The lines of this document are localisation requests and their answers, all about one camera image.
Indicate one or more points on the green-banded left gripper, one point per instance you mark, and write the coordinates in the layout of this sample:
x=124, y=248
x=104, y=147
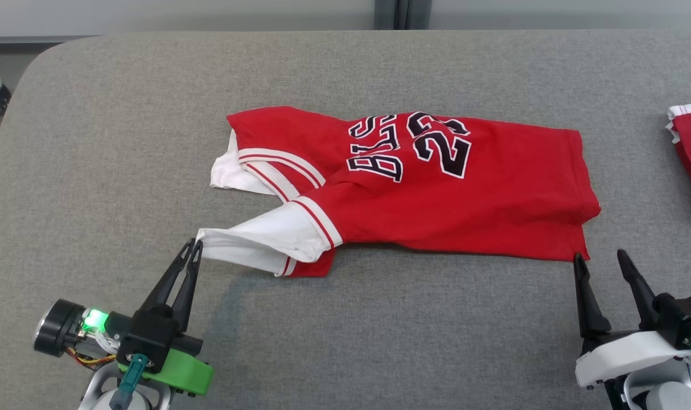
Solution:
x=180, y=373

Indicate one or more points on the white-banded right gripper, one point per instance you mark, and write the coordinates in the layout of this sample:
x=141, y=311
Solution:
x=624, y=356

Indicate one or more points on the red and white basketball jersey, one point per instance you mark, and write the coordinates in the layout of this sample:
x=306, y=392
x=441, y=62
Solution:
x=493, y=199

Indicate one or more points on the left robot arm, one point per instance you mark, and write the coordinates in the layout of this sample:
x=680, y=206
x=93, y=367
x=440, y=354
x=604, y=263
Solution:
x=95, y=390

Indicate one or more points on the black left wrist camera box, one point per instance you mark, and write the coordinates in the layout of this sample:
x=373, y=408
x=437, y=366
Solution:
x=149, y=336

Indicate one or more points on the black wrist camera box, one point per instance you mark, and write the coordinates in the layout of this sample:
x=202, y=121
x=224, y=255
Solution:
x=684, y=319
x=149, y=336

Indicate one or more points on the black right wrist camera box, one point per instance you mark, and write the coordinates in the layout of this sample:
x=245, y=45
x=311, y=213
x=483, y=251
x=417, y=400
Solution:
x=684, y=319

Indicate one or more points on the grey partition base rail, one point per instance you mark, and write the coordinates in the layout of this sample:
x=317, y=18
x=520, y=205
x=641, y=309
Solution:
x=27, y=40

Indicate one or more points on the grey metal partition post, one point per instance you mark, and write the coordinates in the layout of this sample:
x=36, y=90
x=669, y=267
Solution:
x=402, y=14

